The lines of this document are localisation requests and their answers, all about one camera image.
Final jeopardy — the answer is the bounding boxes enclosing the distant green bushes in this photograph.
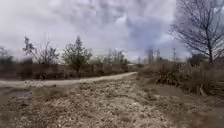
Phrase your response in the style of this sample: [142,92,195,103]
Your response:
[93,48,129,68]

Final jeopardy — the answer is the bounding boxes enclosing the small green pine tree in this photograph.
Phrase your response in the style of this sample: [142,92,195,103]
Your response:
[61,35,93,75]

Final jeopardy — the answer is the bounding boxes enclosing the row of distant bare trees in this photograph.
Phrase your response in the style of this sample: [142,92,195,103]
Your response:
[144,47,180,64]

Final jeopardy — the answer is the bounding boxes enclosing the pale gravel dirt path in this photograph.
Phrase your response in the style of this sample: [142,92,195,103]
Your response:
[0,71,224,128]

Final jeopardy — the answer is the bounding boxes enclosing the pile of cut branches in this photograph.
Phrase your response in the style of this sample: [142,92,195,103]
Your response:
[154,69,183,87]

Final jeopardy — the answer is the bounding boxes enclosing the dry brown grass verge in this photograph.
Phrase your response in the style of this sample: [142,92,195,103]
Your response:
[0,61,135,82]

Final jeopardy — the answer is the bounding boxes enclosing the bare shrub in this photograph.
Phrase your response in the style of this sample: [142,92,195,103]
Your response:
[33,39,62,66]

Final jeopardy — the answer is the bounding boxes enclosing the dry brown brush verge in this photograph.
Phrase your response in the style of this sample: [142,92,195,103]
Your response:
[136,60,224,102]

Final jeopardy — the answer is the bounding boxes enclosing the small sparse pine tree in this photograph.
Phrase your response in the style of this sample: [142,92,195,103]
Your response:
[21,35,36,65]

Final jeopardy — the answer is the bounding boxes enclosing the wide bare tree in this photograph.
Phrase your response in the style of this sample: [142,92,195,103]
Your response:
[169,0,224,66]

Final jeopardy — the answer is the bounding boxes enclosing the dark bush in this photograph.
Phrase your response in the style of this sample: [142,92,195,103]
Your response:
[0,46,16,67]

